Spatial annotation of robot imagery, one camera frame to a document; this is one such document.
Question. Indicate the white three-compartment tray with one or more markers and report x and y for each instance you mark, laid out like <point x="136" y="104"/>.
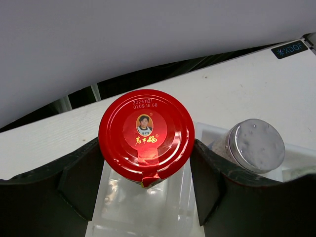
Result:
<point x="168" y="209"/>

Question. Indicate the right blue table sticker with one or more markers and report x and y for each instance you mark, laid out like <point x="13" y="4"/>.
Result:
<point x="289" y="49"/>

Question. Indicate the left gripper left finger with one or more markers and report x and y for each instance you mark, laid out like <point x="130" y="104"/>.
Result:
<point x="54" y="200"/>

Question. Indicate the silver lid white shaker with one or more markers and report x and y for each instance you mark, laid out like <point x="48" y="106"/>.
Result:
<point x="253" y="144"/>

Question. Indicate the red lid chili jar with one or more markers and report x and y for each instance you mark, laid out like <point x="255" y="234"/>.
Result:
<point x="146" y="136"/>

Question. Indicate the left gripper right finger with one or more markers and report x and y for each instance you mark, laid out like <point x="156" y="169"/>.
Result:
<point x="234" y="202"/>

